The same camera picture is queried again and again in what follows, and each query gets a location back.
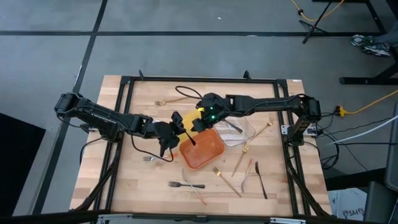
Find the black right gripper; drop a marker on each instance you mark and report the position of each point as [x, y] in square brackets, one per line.
[216, 107]

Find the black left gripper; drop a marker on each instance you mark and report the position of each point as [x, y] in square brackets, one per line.
[166, 135]

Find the black fork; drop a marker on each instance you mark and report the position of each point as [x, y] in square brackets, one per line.
[191, 139]
[234, 127]
[257, 166]
[174, 184]

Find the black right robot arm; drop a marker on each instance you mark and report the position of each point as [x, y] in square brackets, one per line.
[267, 104]

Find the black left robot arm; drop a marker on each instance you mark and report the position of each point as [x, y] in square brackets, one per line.
[99, 118]

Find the yellow plastic bin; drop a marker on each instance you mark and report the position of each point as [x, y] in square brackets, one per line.
[190, 119]

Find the orange plastic bin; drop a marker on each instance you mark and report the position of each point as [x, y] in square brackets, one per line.
[205, 152]

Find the clear plastic bin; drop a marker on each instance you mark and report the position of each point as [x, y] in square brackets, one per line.
[236, 138]

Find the grey power strip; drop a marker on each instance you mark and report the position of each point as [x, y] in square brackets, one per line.
[283, 129]

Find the black tripod stand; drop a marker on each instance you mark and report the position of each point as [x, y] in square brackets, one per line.
[312, 27]

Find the black desk base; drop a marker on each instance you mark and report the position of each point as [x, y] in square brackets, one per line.
[357, 81]

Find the black cabinet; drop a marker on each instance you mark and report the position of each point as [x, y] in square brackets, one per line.
[18, 161]

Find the white cardboard box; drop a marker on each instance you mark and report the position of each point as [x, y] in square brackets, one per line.
[348, 205]

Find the person's shoe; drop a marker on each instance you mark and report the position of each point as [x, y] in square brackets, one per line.
[360, 40]
[376, 49]

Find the dark grey chair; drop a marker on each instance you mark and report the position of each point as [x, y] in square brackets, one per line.
[382, 202]

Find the person's leg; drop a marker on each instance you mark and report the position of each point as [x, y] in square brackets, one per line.
[388, 38]

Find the black metal table frame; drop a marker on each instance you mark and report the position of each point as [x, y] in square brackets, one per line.
[217, 80]

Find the silver mounting bracket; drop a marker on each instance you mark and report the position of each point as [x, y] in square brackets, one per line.
[115, 217]
[287, 221]

